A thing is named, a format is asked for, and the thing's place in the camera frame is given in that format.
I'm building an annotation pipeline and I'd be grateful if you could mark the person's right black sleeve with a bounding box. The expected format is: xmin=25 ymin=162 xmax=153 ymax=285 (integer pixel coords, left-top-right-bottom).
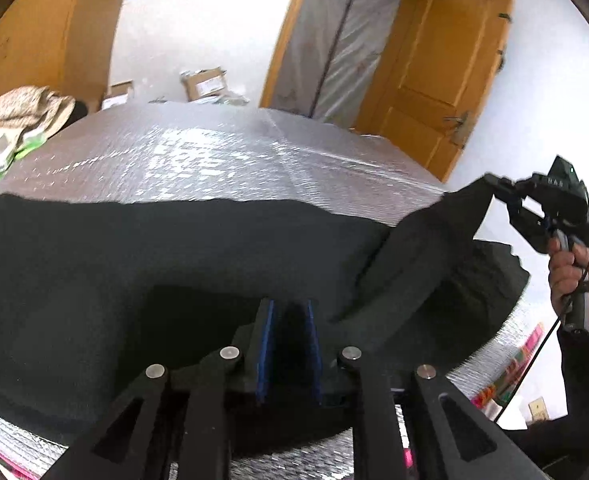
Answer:
xmin=506 ymin=330 xmax=589 ymax=479

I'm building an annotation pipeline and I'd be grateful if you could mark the colourful striped bedsheet edge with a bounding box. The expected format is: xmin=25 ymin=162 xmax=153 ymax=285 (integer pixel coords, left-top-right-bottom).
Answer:
xmin=472 ymin=323 xmax=544 ymax=410

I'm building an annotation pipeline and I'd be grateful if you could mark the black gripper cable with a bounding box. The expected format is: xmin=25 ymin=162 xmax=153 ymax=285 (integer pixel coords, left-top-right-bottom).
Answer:
xmin=493 ymin=199 xmax=589 ymax=424

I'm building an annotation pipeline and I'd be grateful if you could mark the person's right hand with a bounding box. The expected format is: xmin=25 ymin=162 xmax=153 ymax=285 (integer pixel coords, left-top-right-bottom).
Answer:
xmin=548 ymin=238 xmax=589 ymax=315

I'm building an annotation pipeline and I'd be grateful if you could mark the white small cardboard box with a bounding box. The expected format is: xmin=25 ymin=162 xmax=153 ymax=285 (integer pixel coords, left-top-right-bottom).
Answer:
xmin=100 ymin=80 xmax=134 ymax=110

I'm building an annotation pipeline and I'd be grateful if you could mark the beige floral blanket pile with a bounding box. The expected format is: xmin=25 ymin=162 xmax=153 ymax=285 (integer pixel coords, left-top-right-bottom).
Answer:
xmin=0 ymin=86 xmax=76 ymax=148

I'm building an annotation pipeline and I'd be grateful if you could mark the translucent plastic door curtain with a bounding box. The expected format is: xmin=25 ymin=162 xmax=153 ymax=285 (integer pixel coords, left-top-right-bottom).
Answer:
xmin=267 ymin=0 xmax=401 ymax=128

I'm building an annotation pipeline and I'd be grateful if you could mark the orange wooden door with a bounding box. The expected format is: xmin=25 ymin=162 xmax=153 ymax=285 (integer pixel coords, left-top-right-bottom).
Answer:
xmin=354 ymin=0 xmax=515 ymax=181

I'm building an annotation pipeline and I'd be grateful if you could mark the black garment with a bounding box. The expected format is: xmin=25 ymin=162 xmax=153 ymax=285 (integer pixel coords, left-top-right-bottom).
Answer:
xmin=0 ymin=182 xmax=529 ymax=444

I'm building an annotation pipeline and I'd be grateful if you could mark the orange wooden wardrobe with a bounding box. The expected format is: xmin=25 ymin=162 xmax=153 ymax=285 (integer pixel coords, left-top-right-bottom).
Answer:
xmin=0 ymin=0 xmax=123 ymax=113

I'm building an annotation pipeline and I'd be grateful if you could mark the brown cardboard box with label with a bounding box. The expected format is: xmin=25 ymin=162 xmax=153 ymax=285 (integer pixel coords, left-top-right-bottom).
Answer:
xmin=180 ymin=67 xmax=227 ymax=101

